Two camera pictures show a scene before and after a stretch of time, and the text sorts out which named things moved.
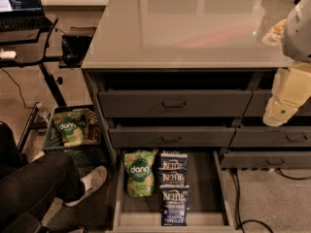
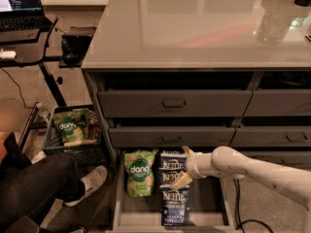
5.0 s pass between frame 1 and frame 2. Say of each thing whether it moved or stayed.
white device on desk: stayed
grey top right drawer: stayed
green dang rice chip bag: stayed
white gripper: moved
